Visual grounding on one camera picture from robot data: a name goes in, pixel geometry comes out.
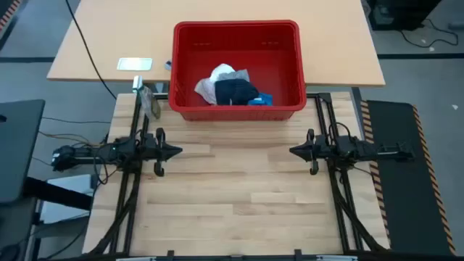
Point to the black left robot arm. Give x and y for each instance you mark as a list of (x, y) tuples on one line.
[(87, 154)]

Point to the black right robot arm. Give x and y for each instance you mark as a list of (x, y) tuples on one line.
[(377, 152)]

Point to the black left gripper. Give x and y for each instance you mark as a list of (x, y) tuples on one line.
[(150, 148)]

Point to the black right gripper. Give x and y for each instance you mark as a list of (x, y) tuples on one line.
[(324, 148)]

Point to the grey garment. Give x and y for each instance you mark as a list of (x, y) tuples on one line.
[(237, 75)]

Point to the black equipment cabinet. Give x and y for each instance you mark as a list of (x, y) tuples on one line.
[(402, 12)]

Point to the clear spray cleaner bottle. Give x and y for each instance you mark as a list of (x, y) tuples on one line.
[(150, 103)]

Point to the black desk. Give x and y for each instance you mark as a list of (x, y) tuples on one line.
[(18, 145)]

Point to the bright blue garment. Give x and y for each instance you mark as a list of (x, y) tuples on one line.
[(262, 99)]

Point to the striped mat edge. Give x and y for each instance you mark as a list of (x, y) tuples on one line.
[(9, 12)]

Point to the small grey round object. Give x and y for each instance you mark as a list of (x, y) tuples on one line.
[(167, 65)]

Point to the black bar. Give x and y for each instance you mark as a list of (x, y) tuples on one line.
[(54, 192)]

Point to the black hazard-striped floor mat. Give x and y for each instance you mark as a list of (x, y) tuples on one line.
[(402, 174)]

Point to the black aluminium rig frame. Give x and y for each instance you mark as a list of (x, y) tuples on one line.
[(272, 258)]

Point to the red plastic laundry basket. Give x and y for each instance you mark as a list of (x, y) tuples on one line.
[(275, 61)]

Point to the dark navy garment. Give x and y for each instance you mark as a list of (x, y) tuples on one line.
[(233, 92)]

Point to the white garment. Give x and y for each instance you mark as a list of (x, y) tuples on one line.
[(222, 70)]

